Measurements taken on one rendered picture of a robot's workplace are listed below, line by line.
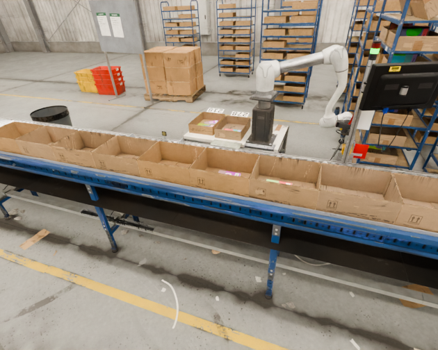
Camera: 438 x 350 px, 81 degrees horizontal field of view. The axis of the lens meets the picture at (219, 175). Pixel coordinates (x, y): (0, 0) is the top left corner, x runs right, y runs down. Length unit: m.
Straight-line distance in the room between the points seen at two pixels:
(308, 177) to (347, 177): 0.23
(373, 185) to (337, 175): 0.21
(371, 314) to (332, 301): 0.26
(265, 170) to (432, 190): 0.96
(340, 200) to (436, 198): 0.62
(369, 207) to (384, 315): 1.05
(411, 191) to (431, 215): 0.30
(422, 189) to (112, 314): 2.24
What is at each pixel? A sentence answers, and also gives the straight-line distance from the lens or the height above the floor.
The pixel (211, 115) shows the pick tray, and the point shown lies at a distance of 3.07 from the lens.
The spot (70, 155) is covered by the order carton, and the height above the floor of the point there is 0.99.
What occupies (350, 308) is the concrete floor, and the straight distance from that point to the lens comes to 2.34.
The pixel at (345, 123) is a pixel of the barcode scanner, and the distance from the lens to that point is 2.27.
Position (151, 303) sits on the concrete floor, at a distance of 2.28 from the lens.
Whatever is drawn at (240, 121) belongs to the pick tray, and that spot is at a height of 0.80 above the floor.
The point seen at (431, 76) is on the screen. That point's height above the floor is 1.47.
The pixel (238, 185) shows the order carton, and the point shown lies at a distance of 1.56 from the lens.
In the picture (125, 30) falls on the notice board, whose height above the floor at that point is 1.50.
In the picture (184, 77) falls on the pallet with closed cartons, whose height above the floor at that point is 0.54.
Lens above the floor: 1.91
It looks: 34 degrees down
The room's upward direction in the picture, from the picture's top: 3 degrees counter-clockwise
